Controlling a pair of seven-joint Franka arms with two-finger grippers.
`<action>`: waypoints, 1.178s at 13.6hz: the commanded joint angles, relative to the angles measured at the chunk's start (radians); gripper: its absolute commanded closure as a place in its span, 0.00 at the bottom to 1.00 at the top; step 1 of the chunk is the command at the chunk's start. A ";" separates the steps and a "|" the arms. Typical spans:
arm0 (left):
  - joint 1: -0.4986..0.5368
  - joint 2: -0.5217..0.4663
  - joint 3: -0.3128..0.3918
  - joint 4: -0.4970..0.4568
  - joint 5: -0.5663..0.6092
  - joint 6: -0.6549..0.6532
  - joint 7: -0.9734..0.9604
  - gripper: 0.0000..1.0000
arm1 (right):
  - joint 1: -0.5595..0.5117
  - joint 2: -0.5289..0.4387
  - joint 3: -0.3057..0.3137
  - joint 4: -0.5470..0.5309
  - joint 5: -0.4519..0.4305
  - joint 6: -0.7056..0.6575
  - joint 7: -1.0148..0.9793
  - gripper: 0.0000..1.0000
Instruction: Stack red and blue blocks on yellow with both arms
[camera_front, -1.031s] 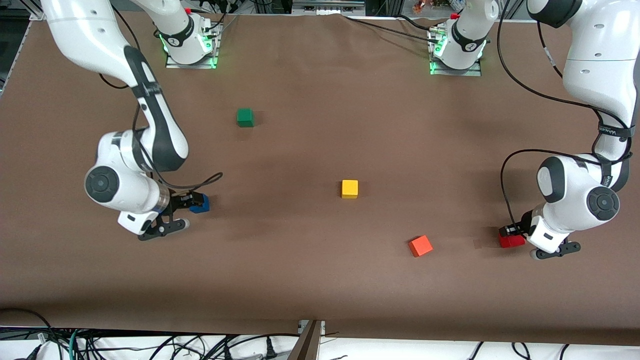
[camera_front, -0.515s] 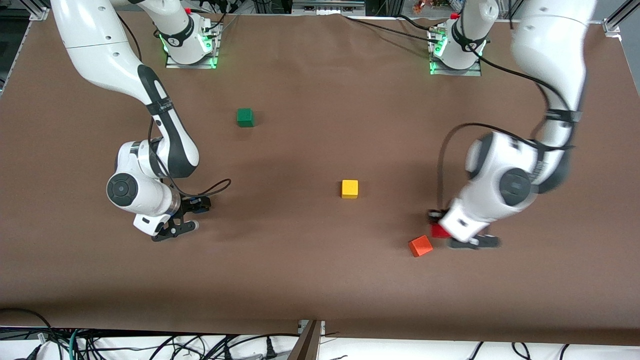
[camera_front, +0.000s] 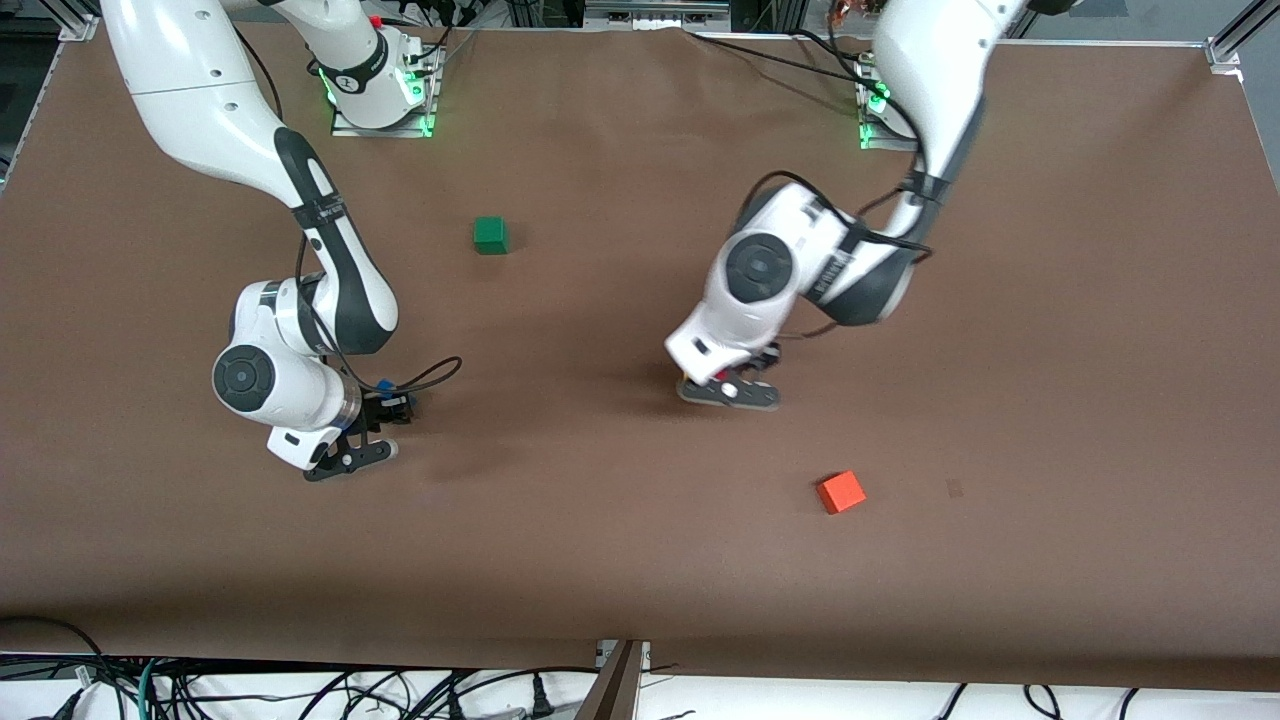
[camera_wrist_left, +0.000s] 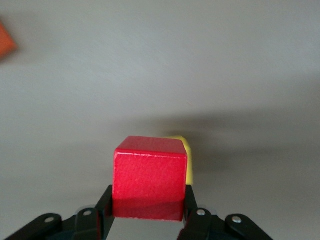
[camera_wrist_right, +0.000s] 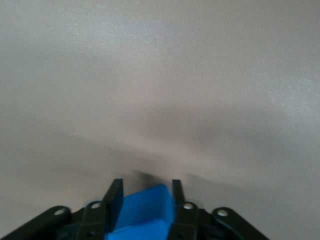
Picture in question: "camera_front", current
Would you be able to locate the orange block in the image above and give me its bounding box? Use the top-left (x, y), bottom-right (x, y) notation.
top-left (816, 470), bottom-right (868, 516)

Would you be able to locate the brown table cover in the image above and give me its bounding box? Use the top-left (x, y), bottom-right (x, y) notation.
top-left (0, 20), bottom-right (1280, 693)

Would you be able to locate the dark brown beam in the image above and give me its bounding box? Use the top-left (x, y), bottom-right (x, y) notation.
top-left (573, 640), bottom-right (646, 720)

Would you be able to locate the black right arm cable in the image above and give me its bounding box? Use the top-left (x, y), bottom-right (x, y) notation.
top-left (295, 230), bottom-right (463, 393)

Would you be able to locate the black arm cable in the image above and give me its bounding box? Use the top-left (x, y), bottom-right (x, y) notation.
top-left (738, 170), bottom-right (936, 341)
top-left (295, 230), bottom-right (463, 393)

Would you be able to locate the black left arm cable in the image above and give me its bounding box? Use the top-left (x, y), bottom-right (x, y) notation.
top-left (738, 170), bottom-right (936, 341)

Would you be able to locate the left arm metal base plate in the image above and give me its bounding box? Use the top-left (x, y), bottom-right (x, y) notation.
top-left (857, 55), bottom-right (923, 153)

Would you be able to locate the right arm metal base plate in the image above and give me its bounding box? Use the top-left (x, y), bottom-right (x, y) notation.
top-left (330, 45), bottom-right (441, 139)

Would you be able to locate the black cable on table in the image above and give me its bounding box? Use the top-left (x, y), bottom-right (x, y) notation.
top-left (688, 30), bottom-right (881, 86)

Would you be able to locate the aluminium rail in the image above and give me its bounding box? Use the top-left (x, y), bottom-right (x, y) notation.
top-left (585, 0), bottom-right (731, 26)

